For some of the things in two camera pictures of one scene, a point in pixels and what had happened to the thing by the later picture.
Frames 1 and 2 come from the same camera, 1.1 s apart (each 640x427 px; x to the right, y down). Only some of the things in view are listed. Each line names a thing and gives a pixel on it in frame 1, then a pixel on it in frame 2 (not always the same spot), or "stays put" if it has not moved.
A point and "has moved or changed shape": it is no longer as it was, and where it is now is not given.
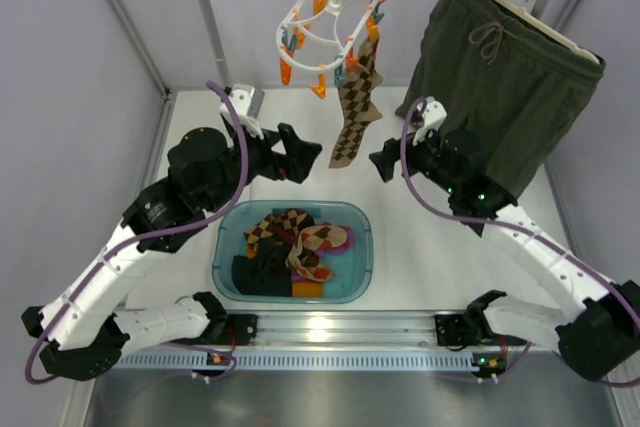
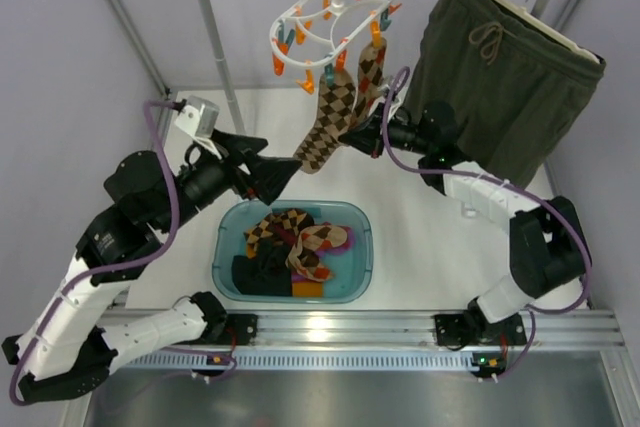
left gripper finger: x=285 y=132 -> x=232 y=145
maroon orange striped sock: x=306 y=288 stays put
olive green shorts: x=515 y=84 stays put
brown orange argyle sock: x=304 y=257 stays put
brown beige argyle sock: x=359 y=106 -> x=335 y=112
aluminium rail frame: x=335 y=342 stays put
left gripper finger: x=300 y=160 -> x=270 y=175
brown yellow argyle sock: x=291 y=219 stays put
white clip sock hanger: x=337 y=17 has moved or changed shape
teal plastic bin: x=352 y=276 stays put
